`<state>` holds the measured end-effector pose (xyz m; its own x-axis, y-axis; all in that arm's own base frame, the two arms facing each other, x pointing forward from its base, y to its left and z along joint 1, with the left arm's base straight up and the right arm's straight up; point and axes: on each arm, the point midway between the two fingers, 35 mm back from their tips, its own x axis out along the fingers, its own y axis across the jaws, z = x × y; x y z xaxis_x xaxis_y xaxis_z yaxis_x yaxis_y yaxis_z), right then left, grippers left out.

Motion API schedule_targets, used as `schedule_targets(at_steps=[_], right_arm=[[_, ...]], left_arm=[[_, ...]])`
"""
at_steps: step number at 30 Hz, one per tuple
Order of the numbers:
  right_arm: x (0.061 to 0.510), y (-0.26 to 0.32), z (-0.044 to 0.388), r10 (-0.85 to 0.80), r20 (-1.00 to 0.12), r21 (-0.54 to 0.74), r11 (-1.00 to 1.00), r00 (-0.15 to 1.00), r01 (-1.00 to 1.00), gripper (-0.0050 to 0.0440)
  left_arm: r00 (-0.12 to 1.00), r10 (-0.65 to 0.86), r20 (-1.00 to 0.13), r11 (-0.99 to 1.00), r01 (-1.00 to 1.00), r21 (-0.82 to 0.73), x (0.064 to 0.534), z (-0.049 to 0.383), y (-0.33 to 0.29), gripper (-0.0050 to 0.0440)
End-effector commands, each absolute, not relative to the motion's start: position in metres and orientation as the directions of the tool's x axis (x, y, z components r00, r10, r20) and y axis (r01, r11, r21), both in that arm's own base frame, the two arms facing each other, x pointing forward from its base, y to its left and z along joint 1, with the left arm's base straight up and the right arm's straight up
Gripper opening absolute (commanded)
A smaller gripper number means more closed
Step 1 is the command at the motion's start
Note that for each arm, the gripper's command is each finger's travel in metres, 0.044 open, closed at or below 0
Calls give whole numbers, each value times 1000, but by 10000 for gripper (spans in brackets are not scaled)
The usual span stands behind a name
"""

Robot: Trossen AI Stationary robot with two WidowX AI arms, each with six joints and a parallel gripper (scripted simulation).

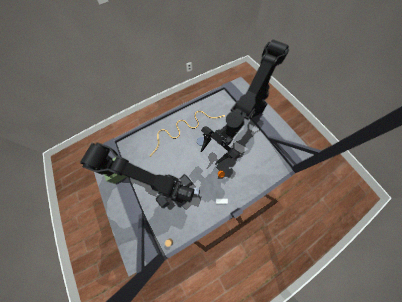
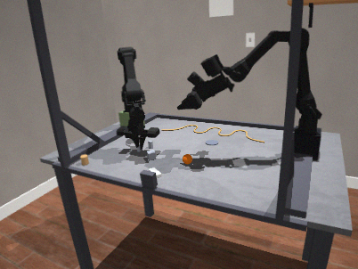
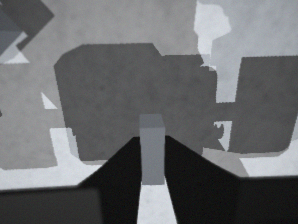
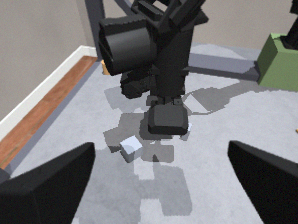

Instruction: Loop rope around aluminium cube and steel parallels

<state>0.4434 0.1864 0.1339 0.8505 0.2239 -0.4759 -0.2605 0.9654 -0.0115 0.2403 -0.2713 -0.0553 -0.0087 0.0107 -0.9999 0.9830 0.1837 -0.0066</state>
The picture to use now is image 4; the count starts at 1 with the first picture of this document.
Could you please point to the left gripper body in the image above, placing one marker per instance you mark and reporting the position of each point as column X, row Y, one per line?
column 169, row 117

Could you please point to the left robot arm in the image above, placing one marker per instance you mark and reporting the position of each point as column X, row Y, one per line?
column 130, row 43

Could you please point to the tan cylinder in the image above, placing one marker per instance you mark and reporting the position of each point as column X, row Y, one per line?
column 104, row 68

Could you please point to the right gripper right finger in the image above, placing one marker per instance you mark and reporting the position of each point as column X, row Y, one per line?
column 270, row 182

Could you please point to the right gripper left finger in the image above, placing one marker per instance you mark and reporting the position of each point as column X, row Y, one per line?
column 49, row 193

